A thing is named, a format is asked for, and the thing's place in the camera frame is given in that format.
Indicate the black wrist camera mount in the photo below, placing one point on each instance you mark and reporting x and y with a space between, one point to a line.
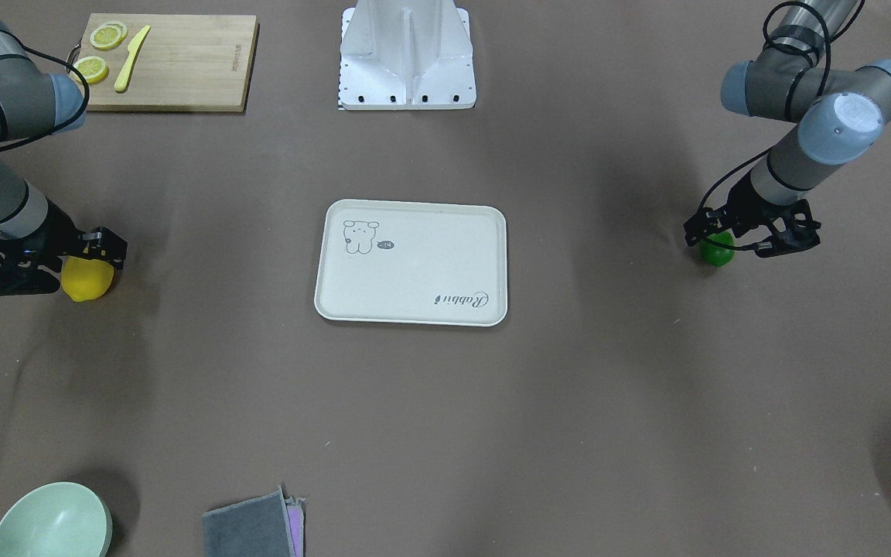
27 267
792 229

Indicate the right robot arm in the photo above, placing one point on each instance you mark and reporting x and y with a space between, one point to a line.
35 105

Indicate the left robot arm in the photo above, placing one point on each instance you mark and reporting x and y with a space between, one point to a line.
836 117

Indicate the purple folded cloth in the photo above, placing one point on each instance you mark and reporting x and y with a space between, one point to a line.
296 518

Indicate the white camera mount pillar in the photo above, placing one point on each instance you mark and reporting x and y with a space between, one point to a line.
406 56

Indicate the wooden cutting board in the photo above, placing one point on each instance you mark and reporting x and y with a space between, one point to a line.
189 63

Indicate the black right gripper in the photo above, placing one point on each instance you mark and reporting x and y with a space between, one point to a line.
56 235

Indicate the grey folded cloth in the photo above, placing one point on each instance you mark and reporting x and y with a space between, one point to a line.
256 527

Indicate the yellow plastic knife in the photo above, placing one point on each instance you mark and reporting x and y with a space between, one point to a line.
126 72

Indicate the yellow lemon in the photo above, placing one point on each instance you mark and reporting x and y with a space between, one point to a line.
85 280

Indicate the mint green bowl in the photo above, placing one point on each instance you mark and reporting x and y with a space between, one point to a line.
57 519

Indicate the lemon slice near handle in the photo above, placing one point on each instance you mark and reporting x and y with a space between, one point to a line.
93 69

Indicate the lemon slice back top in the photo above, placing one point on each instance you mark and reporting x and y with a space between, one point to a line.
113 30

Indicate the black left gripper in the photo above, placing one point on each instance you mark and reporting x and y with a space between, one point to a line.
737 208

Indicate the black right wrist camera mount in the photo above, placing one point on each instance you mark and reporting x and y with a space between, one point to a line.
27 267

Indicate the lemon slice front top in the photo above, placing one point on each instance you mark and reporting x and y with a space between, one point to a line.
101 43

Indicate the white rabbit print tray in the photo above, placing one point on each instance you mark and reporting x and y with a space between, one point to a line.
413 263

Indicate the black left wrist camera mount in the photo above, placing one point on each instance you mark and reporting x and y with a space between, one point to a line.
792 229

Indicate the green lime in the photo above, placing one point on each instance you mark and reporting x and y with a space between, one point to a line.
715 249

